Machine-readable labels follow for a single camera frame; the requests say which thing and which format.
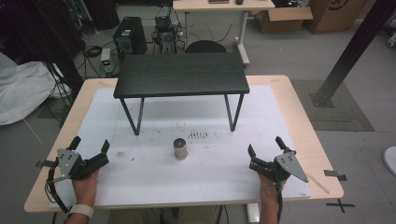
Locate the open cardboard box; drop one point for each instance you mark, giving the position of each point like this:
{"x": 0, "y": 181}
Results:
{"x": 280, "y": 19}

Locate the white table leg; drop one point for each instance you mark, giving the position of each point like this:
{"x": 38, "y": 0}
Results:
{"x": 252, "y": 213}

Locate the grey floor mat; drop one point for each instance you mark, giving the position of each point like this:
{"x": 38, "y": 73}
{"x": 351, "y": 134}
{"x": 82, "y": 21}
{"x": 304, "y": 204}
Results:
{"x": 337, "y": 107}

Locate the small grey power supply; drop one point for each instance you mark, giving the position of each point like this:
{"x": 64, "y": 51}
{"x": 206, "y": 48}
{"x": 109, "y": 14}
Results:
{"x": 106, "y": 60}

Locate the person's right hand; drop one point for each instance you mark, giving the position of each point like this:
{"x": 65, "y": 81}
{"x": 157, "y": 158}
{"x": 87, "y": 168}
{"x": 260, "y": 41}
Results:
{"x": 267, "y": 188}

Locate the light wooden desk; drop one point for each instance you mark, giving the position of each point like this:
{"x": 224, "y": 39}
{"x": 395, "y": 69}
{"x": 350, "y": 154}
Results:
{"x": 224, "y": 6}

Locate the large cardboard box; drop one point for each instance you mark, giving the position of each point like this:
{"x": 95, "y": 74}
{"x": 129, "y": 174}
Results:
{"x": 334, "y": 14}

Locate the black tape cross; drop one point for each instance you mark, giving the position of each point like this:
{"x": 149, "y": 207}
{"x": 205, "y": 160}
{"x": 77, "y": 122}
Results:
{"x": 341, "y": 205}

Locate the white crumpled cloth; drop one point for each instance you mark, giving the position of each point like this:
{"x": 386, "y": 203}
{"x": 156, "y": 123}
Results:
{"x": 25, "y": 90}

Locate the grey metal cylinder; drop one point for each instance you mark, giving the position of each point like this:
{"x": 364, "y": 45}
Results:
{"x": 180, "y": 148}

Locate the white round object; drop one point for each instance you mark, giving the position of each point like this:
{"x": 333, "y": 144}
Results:
{"x": 390, "y": 160}

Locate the black round stool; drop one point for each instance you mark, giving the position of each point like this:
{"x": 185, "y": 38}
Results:
{"x": 205, "y": 47}

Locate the small black wooden table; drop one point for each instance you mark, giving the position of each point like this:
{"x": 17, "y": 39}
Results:
{"x": 181, "y": 74}

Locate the black metal post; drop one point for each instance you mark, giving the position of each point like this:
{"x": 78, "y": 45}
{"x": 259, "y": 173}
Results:
{"x": 353, "y": 51}

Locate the black computer tower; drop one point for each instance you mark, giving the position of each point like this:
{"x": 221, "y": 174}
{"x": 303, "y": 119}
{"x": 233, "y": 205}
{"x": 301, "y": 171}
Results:
{"x": 130, "y": 35}

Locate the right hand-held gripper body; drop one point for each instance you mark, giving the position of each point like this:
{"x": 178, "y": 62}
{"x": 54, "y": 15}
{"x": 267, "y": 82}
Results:
{"x": 288, "y": 165}

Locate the black tape piece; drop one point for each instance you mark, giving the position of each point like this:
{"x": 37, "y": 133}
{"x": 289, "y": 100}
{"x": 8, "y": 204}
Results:
{"x": 43, "y": 163}
{"x": 335, "y": 174}

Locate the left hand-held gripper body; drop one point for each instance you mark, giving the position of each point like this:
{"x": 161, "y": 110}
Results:
{"x": 67, "y": 161}

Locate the white table mat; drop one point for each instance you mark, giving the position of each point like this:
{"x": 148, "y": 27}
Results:
{"x": 186, "y": 174}

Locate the person's left hand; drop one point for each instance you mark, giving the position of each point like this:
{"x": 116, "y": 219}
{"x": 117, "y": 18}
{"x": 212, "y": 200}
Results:
{"x": 85, "y": 188}

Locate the dark curtain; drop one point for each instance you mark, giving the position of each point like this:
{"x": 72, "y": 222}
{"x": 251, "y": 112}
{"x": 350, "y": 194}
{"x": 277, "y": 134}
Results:
{"x": 37, "y": 34}

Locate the person's olive trousers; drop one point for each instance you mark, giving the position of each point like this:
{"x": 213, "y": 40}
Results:
{"x": 162, "y": 216}

